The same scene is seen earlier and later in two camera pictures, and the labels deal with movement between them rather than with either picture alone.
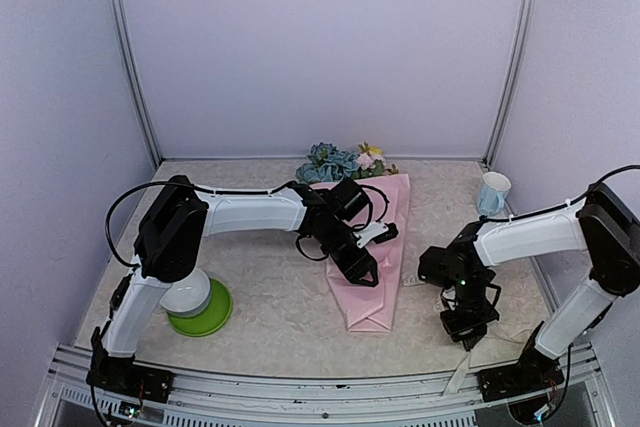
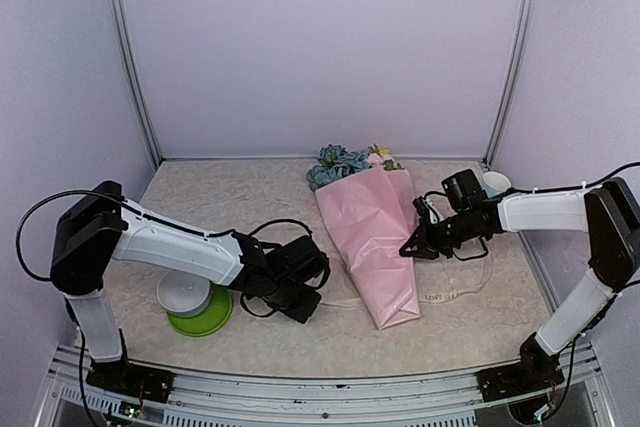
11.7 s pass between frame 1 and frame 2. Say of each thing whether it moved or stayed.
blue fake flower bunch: moved
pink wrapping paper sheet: moved
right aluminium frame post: stayed
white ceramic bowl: stayed
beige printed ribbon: moved
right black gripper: moved
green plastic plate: stayed
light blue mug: stayed
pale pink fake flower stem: moved
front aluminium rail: stayed
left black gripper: moved
